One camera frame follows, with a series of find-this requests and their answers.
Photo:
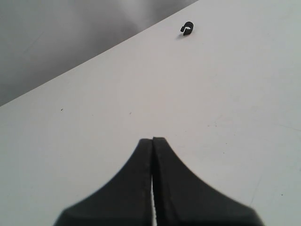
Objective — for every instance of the small black plastic clip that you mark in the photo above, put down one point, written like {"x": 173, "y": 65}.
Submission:
{"x": 187, "y": 28}

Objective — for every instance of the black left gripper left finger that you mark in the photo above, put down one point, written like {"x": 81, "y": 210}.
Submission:
{"x": 125, "y": 200}

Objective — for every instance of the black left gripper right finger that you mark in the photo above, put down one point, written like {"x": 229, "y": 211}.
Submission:
{"x": 183, "y": 199}

